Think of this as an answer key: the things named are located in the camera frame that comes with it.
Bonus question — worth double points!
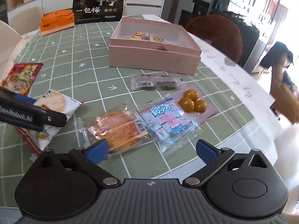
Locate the black garment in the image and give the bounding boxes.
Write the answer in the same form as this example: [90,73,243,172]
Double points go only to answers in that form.
[259,41,294,75]

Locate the pink cardboard box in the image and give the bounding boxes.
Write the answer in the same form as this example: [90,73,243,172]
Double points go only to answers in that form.
[108,17,202,76]

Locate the blue pig snack packet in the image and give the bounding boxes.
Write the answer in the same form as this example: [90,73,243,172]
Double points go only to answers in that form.
[137,93,201,157]

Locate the green checked tablecloth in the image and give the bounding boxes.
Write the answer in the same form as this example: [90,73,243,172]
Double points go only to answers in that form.
[0,14,276,215]

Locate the brown plush chair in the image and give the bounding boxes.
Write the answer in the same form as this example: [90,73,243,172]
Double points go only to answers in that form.
[185,14,243,63]

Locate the orange tissue pack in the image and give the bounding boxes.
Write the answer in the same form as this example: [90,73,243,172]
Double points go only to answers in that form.
[38,9,75,37]

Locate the black framed glass tank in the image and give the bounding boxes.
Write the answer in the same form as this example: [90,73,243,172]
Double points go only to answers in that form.
[211,0,281,74]

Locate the black standing snack bag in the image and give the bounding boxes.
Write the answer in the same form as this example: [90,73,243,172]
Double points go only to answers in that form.
[72,0,125,25]

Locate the white rice cracker packet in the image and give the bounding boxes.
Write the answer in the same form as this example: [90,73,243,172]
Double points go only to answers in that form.
[23,89,82,152]

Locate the red chicken snack packet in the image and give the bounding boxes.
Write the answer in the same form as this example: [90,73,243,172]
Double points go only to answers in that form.
[1,63,44,96]

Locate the round bread clear packet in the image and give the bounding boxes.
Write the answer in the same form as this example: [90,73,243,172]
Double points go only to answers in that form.
[77,105,149,154]

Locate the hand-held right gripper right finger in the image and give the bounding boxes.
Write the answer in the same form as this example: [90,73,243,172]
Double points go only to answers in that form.
[182,139,269,187]

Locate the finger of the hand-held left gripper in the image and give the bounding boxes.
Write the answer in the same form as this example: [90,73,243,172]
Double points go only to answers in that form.
[0,86,37,105]
[0,98,68,132]

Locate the tan wooden chair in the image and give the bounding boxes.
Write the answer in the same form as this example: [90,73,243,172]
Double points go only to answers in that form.
[270,51,299,125]

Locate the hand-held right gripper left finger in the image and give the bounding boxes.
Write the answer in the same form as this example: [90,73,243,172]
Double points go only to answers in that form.
[33,139,121,187]

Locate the dark bar clear packet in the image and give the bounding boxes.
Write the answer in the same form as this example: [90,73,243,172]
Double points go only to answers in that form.
[141,31,155,42]
[130,73,184,91]

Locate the black appliance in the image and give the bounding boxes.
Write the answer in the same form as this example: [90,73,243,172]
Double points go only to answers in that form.
[181,0,211,26]

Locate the white paper sheet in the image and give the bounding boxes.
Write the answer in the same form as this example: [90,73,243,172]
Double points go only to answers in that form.
[197,43,284,143]
[142,14,179,25]

